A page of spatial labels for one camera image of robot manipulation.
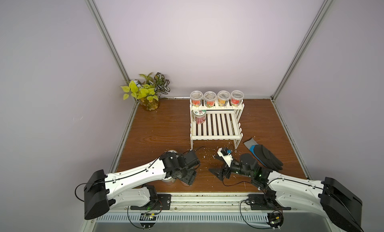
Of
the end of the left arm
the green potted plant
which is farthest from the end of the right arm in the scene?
the green potted plant

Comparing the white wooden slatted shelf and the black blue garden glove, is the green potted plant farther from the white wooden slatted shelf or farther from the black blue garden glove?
the black blue garden glove

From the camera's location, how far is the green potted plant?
0.97m

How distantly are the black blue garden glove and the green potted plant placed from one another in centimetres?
67

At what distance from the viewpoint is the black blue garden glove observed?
2.78ft
